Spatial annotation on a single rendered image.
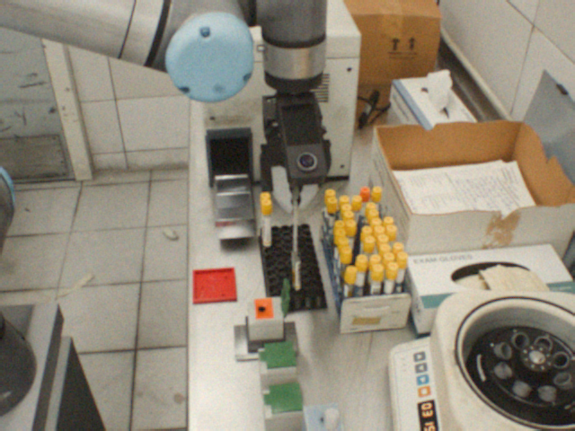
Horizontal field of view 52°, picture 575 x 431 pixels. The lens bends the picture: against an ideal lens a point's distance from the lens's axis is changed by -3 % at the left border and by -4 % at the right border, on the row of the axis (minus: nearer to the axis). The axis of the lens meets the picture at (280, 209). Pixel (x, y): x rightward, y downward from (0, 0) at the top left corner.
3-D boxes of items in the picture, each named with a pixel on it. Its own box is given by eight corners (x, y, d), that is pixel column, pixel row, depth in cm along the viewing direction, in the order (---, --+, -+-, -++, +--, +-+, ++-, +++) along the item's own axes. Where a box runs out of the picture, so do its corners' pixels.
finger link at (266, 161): (294, 182, 82) (296, 127, 76) (296, 190, 81) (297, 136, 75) (259, 185, 82) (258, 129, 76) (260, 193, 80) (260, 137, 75)
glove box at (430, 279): (399, 288, 96) (407, 243, 90) (538, 275, 98) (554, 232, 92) (420, 350, 87) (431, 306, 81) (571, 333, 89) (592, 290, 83)
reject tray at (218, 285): (192, 273, 99) (192, 269, 98) (234, 269, 99) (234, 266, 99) (192, 304, 94) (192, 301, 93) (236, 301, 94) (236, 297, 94)
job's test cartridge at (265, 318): (248, 328, 88) (247, 298, 84) (280, 325, 89) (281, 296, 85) (250, 349, 85) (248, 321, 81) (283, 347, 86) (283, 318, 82)
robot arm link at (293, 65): (332, 47, 67) (259, 51, 66) (331, 83, 70) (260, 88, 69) (321, 21, 72) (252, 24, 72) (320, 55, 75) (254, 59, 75)
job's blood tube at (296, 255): (291, 293, 95) (290, 246, 88) (299, 292, 95) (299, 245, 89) (292, 299, 94) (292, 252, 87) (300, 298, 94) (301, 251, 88)
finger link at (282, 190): (288, 192, 88) (289, 138, 82) (294, 218, 84) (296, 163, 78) (267, 193, 88) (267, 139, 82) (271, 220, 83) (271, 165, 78)
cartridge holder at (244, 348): (234, 330, 90) (233, 315, 87) (295, 327, 90) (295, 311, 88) (234, 360, 85) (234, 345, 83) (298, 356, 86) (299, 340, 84)
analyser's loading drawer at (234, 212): (213, 167, 118) (211, 145, 114) (247, 165, 118) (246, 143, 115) (216, 239, 102) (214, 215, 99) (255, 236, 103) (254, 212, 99)
